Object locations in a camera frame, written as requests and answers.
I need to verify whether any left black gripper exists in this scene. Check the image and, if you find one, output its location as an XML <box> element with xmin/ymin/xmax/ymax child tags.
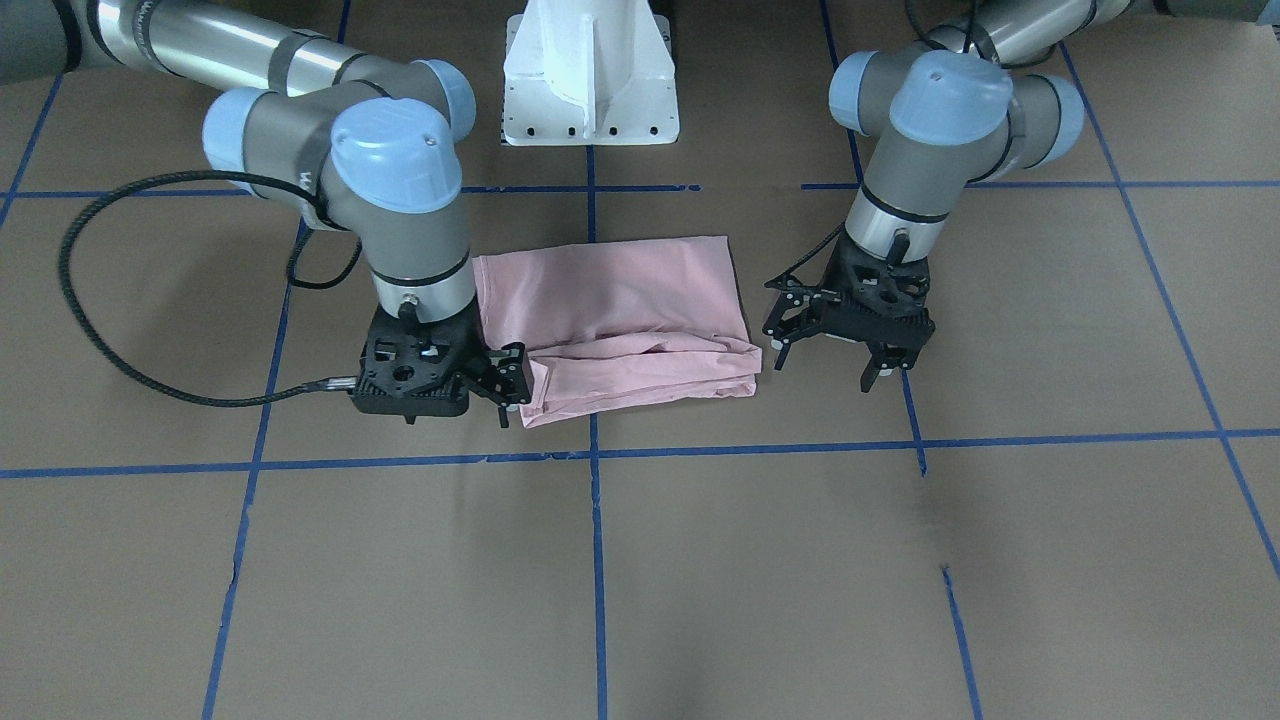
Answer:
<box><xmin>763</xmin><ymin>240</ymin><xmax>934</xmax><ymax>393</ymax></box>

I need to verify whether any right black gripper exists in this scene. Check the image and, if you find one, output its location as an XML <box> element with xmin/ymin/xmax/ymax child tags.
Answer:
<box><xmin>351</xmin><ymin>305</ymin><xmax>532</xmax><ymax>429</ymax></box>

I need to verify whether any pink t-shirt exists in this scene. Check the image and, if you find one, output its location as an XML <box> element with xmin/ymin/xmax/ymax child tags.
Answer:
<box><xmin>474</xmin><ymin>236</ymin><xmax>762</xmax><ymax>429</ymax></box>

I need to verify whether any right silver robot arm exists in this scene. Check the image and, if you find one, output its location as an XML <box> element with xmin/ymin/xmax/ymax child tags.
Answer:
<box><xmin>3</xmin><ymin>1</ymin><xmax>532</xmax><ymax>427</ymax></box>

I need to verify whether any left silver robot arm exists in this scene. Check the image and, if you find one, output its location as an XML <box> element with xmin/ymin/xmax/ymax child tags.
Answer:
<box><xmin>763</xmin><ymin>1</ymin><xmax>1128</xmax><ymax>391</ymax></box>

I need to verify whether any brown paper table cover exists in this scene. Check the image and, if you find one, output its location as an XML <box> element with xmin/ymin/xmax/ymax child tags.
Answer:
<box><xmin>3</xmin><ymin>15</ymin><xmax>1279</xmax><ymax>719</ymax></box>

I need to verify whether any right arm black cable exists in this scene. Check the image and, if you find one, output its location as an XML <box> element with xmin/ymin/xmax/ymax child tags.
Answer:
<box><xmin>58</xmin><ymin>170</ymin><xmax>364</xmax><ymax>409</ymax></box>

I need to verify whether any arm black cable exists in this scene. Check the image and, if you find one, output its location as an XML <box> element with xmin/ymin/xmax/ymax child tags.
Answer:
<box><xmin>58</xmin><ymin>170</ymin><xmax>364</xmax><ymax>409</ymax></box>
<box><xmin>905</xmin><ymin>0</ymin><xmax>1061</xmax><ymax>70</ymax></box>

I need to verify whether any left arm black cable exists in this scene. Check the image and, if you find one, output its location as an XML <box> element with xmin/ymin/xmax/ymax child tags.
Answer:
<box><xmin>905</xmin><ymin>0</ymin><xmax>1061</xmax><ymax>70</ymax></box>

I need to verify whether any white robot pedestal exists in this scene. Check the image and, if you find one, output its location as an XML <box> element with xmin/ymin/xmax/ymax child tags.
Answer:
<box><xmin>500</xmin><ymin>1</ymin><xmax>681</xmax><ymax>146</ymax></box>

